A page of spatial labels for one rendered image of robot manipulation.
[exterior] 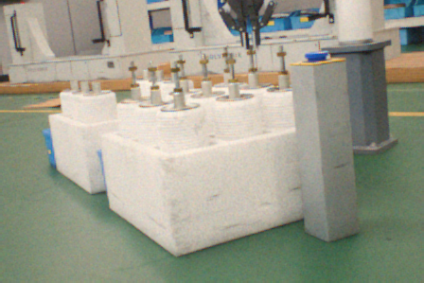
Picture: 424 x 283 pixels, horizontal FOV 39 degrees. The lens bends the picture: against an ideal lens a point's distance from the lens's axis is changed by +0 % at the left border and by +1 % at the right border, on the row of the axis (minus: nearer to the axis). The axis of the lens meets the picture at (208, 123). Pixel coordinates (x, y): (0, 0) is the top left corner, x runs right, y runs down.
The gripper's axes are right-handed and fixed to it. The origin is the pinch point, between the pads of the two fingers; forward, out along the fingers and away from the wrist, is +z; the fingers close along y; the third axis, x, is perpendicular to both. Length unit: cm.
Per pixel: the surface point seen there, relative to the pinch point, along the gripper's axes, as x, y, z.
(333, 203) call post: -26.3, 20.1, 28.6
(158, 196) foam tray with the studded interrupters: -33.3, -10.0, 25.0
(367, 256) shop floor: -33, 26, 35
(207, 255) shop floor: -34.8, -1.1, 35.3
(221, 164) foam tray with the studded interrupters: -28.1, 1.0, 20.6
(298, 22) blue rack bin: 522, -107, 4
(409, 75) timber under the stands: 189, 22, 32
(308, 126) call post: -25.7, 16.7, 14.9
